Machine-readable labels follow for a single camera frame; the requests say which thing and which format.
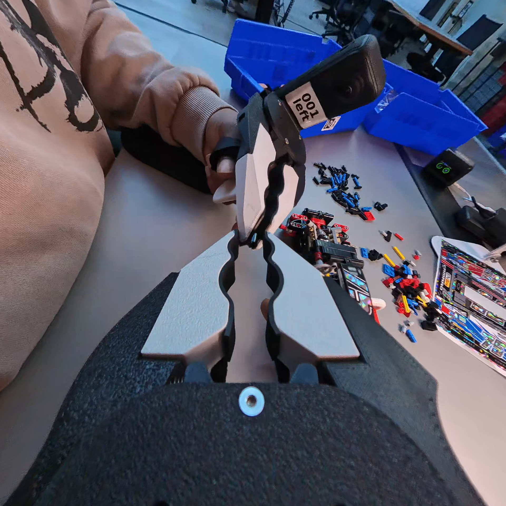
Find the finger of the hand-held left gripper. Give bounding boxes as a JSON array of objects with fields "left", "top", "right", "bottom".
[
  {"left": 235, "top": 123, "right": 278, "bottom": 244},
  {"left": 252, "top": 163, "right": 306, "bottom": 250}
]

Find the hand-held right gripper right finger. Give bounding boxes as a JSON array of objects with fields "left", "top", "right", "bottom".
[{"left": 263, "top": 232, "right": 361, "bottom": 381}]

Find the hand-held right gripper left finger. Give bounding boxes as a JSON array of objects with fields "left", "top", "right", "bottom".
[{"left": 140, "top": 230, "right": 240, "bottom": 373}]

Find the lego car model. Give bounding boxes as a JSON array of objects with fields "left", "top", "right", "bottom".
[{"left": 279, "top": 207, "right": 387, "bottom": 325}]

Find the person's left forearm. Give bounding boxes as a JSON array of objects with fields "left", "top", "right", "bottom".
[{"left": 77, "top": 0, "right": 238, "bottom": 159}]

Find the pile of mixed lego pieces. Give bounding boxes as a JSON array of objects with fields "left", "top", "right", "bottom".
[{"left": 359, "top": 229, "right": 440, "bottom": 344}]

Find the person's left hand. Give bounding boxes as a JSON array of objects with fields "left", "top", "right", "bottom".
[{"left": 203, "top": 109, "right": 242, "bottom": 196}]

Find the pile of black blue pins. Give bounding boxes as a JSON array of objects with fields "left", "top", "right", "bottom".
[{"left": 312, "top": 161, "right": 390, "bottom": 222}]

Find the black office chair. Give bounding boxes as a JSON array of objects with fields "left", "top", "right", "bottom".
[{"left": 308, "top": 0, "right": 380, "bottom": 45}]

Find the blue plastic bin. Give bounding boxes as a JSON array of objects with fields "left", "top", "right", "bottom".
[{"left": 363, "top": 59, "right": 488, "bottom": 155}]

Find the black quilted chair seat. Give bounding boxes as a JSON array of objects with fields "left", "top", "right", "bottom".
[{"left": 120, "top": 126, "right": 213, "bottom": 195}]

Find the wooden office desk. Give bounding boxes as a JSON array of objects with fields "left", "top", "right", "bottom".
[{"left": 385, "top": 0, "right": 473, "bottom": 56}]

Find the black device green display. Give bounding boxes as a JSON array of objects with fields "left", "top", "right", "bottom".
[{"left": 422, "top": 148, "right": 476, "bottom": 187}]

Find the holographic sticker sheet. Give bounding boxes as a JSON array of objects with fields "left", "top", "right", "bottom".
[{"left": 433, "top": 239, "right": 506, "bottom": 377}]

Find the white book stand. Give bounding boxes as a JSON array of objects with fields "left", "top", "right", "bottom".
[{"left": 430, "top": 235, "right": 506, "bottom": 273}]

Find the black power adapter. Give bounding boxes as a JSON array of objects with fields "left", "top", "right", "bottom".
[{"left": 454, "top": 205, "right": 506, "bottom": 249}]

